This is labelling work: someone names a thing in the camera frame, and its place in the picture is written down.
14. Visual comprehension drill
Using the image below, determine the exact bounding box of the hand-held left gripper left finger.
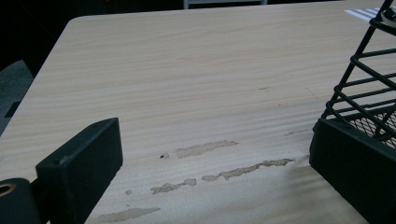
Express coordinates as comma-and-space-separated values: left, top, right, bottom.
35, 117, 124, 224

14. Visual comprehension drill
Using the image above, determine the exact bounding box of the black wire basket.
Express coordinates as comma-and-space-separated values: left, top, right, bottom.
320, 0, 396, 151

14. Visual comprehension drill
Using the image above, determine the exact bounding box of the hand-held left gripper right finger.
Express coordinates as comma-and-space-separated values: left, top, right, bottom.
308, 118, 396, 224

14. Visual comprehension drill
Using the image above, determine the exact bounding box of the grey striped placemat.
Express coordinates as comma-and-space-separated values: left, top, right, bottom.
344, 7, 390, 22

